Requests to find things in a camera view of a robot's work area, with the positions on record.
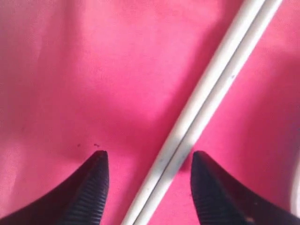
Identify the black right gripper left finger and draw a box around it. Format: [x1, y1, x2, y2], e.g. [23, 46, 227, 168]
[0, 150, 109, 225]

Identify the red tablecloth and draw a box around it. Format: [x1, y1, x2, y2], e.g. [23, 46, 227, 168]
[0, 0, 300, 225]

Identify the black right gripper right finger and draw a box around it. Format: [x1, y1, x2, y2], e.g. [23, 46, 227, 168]
[190, 151, 300, 225]

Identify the wooden chopstick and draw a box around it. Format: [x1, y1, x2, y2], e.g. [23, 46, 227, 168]
[121, 0, 264, 225]
[133, 0, 281, 225]

